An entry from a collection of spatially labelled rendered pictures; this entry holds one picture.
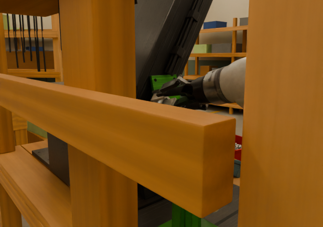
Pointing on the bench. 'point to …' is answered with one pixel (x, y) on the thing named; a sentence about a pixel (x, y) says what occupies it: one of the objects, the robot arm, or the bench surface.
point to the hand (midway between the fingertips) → (163, 99)
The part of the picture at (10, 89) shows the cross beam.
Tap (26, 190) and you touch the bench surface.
